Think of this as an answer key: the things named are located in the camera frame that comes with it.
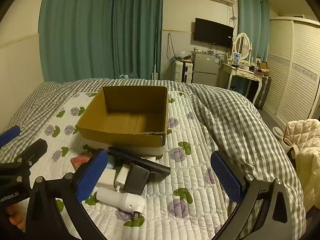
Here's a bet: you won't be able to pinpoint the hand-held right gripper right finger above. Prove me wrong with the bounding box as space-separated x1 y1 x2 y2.
210 150 307 240

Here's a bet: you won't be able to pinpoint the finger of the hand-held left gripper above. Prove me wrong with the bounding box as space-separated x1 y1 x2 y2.
0 125 21 147
0 139 48 183

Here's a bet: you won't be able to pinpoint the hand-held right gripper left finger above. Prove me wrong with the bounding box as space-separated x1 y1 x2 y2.
25 148 109 240

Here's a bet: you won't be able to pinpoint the white square adapter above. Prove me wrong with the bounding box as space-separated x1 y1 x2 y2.
96 167 117 188

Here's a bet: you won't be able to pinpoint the red rose print tin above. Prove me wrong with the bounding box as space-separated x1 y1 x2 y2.
71 155 93 171

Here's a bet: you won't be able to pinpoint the white plug charger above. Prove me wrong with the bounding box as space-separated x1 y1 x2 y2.
114 164 135 191

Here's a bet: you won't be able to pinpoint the white cylindrical plug device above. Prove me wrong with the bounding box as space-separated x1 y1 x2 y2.
96 187 146 222

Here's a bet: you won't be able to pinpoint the grey power bank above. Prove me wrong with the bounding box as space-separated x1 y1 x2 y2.
124 164 150 195

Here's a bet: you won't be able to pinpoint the long black box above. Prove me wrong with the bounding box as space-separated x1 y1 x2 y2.
108 147 171 183

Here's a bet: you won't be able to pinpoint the cardboard box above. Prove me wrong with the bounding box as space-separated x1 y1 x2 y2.
76 85 169 157

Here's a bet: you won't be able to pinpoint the person's left hand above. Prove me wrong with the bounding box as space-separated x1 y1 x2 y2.
6 201 27 230

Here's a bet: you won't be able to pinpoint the white floral quilted mat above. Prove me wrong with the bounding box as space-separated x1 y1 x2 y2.
0 91 240 240

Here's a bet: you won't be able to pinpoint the grey checkered duvet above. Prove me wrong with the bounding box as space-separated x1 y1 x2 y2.
0 79 307 240

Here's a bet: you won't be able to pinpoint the white cup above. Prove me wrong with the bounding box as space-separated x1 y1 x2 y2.
272 126 293 153

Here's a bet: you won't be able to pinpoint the cream quilted jacket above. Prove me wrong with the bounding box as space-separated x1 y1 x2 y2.
285 119 320 210

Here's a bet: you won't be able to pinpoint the dark suitcase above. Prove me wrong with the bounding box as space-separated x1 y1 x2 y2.
255 75 272 110

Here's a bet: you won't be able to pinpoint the white dressing table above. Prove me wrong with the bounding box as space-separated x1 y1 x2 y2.
221 62 265 105

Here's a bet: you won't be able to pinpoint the grey small fridge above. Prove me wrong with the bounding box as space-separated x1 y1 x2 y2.
191 51 220 84

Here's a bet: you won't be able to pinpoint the white ribbed suitcase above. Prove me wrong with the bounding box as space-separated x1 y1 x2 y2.
174 59 193 83

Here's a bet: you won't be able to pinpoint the white slatted wardrobe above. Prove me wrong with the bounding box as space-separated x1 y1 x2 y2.
260 17 320 128

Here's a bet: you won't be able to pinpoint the white pole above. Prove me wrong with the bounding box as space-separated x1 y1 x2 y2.
150 29 160 80

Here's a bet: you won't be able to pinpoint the white oval mirror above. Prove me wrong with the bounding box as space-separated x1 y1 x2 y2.
232 32 252 62

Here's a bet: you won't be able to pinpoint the wide green curtain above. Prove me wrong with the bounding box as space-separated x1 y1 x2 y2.
39 0 164 83

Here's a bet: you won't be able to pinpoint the narrow green curtain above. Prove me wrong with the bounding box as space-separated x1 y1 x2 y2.
237 0 270 62

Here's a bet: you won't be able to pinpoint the dark wall cables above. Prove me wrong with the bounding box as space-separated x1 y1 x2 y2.
167 33 178 64

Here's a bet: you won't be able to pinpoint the black wall television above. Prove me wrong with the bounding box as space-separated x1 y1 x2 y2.
194 17 234 49

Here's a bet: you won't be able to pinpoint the air conditioner cable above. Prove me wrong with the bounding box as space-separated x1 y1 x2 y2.
228 3 237 28

